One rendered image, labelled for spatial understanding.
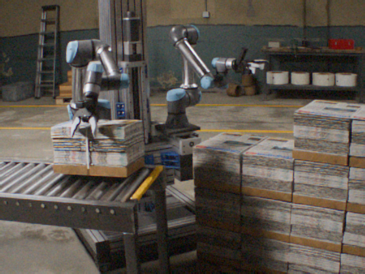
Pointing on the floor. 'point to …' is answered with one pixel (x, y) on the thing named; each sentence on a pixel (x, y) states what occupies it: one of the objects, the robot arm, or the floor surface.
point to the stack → (276, 207)
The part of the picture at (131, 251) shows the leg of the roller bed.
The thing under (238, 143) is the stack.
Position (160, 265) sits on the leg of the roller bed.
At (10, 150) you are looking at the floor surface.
